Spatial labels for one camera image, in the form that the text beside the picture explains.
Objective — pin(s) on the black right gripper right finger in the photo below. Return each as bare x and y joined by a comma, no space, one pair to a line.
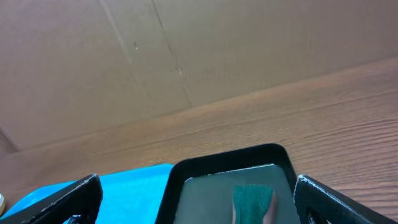
318,203

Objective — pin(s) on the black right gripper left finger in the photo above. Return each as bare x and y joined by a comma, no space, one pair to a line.
78,202

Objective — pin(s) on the green orange sponge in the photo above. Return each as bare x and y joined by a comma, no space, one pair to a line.
254,204

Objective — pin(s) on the white pink plate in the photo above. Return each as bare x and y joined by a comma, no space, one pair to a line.
2,204

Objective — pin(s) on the teal plastic tray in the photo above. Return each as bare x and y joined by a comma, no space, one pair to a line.
133,196

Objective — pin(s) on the black water tray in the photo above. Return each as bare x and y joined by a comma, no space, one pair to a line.
200,190

